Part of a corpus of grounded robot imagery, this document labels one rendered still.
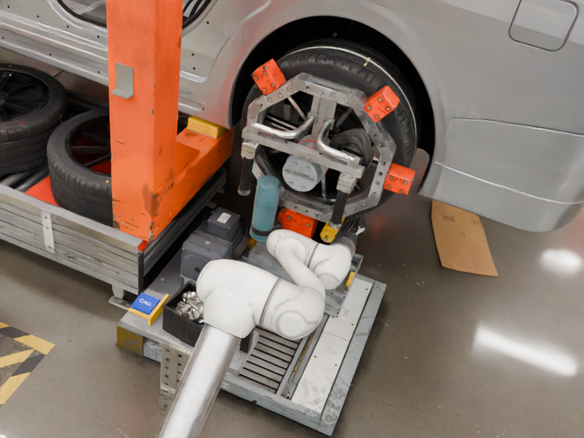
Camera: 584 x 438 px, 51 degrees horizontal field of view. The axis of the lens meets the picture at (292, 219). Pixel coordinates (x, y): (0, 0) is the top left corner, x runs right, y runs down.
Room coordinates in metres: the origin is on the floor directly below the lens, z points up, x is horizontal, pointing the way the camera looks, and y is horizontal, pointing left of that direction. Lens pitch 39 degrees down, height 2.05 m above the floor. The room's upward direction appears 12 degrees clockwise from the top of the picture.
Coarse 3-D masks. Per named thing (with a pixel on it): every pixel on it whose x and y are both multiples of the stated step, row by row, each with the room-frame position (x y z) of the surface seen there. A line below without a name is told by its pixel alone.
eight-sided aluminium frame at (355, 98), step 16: (304, 80) 1.90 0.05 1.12; (320, 80) 1.93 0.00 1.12; (272, 96) 1.92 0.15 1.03; (336, 96) 1.87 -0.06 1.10; (352, 96) 1.85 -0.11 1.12; (256, 112) 1.93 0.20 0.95; (368, 128) 1.84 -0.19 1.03; (384, 128) 1.87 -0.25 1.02; (384, 144) 1.82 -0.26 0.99; (256, 160) 1.94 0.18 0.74; (384, 160) 1.81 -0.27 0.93; (256, 176) 1.92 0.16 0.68; (384, 176) 1.81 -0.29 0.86; (288, 192) 1.94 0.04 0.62; (368, 192) 1.87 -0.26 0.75; (288, 208) 1.89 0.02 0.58; (304, 208) 1.87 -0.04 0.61; (320, 208) 1.90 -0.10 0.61; (352, 208) 1.84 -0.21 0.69
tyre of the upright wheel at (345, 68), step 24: (312, 48) 2.10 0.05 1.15; (360, 48) 2.13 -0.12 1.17; (288, 72) 2.00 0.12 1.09; (312, 72) 1.98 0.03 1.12; (336, 72) 1.96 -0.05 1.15; (360, 72) 1.95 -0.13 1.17; (384, 72) 2.03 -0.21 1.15; (408, 96) 2.04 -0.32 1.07; (384, 120) 1.91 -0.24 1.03; (408, 120) 1.95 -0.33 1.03; (408, 144) 1.89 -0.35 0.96; (384, 192) 1.89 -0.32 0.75
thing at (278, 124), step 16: (288, 96) 2.02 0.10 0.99; (272, 112) 2.11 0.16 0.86; (304, 112) 2.01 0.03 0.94; (288, 128) 2.02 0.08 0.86; (272, 160) 2.02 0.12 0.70; (336, 176) 2.11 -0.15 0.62; (368, 176) 2.02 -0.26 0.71; (304, 192) 1.97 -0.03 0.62; (320, 192) 1.99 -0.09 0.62; (336, 192) 1.99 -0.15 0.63; (352, 192) 1.95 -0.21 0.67
